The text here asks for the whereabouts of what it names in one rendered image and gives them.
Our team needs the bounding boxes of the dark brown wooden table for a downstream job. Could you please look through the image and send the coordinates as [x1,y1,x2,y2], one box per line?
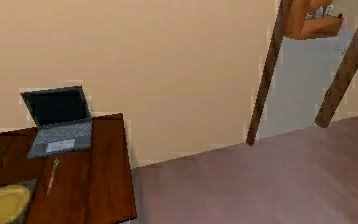
[0,113,138,224]

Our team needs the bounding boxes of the grey laptop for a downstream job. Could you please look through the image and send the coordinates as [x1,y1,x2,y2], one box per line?
[20,85,94,160]

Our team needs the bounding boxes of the orange wooden cabinet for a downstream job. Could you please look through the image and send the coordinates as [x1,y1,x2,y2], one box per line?
[283,0,345,41]

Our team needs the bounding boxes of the dark green mat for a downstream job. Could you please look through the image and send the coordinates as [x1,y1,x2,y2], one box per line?
[0,178,38,224]

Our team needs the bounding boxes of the yellow plate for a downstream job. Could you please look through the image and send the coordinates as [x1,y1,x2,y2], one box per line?
[0,184,32,224]

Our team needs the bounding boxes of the brown wooden door frame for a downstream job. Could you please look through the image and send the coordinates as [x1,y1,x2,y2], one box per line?
[245,0,358,147]

